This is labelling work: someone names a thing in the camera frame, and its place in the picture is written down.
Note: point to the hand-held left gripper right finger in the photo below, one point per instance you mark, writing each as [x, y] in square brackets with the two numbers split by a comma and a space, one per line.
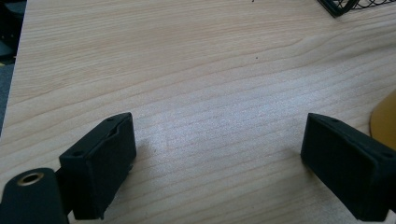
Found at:
[348, 168]

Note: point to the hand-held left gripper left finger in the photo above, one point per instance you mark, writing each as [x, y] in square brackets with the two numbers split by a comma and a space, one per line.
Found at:
[99, 161]

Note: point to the yellow metal cup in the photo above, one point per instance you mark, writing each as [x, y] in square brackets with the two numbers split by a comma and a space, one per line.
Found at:
[386, 124]

